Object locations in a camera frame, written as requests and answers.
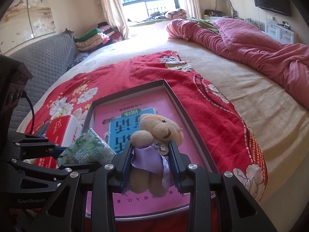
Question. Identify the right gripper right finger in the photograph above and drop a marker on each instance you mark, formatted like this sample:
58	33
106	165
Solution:
192	179

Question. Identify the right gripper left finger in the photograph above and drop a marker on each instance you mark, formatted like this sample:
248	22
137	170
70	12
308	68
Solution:
109	179

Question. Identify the small bear purple ribbon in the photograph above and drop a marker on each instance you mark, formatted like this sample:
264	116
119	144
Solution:
150	167

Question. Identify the green floral tissue pack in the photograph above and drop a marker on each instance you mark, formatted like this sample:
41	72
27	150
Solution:
89	147

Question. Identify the red floral blanket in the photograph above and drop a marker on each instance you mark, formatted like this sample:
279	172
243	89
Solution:
225	135

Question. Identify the grey tray with pink book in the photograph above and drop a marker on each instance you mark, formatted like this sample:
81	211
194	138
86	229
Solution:
116	117

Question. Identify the red tissue pack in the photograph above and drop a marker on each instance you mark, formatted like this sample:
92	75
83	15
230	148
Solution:
62	131

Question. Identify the beige bed sheet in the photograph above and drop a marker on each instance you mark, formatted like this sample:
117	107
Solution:
279	123

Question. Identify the grey quilted headboard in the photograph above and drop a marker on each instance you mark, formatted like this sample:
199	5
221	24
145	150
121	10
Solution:
47	60

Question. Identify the stack of folded blankets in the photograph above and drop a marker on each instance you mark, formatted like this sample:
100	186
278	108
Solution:
99	37

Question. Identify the pink quilted comforter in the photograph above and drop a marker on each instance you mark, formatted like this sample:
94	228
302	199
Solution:
284	63

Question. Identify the cream curtain left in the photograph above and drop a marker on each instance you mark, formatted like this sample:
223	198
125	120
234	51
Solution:
113	12

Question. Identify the folded blanket on windowsill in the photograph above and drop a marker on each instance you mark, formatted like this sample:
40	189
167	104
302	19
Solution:
176	14

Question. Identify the white drawer cabinet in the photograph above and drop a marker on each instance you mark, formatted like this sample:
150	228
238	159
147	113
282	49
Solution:
279	33

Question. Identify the heart shaped mirror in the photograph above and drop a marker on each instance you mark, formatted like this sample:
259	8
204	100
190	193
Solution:
226	7

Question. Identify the three panel floral painting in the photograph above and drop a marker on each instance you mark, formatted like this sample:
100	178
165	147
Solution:
25	20

